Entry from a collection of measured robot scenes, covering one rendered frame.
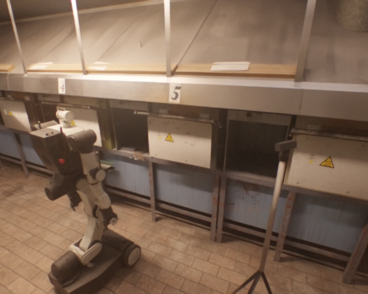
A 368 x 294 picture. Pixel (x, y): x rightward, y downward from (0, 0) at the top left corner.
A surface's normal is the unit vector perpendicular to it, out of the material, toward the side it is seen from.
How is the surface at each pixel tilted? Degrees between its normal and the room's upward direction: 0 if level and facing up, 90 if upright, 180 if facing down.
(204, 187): 90
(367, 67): 33
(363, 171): 90
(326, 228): 90
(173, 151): 90
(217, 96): 80
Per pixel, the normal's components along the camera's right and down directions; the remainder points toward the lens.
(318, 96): -0.40, 0.17
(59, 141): 0.86, 0.19
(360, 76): -0.22, -0.59
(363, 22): -0.66, 0.28
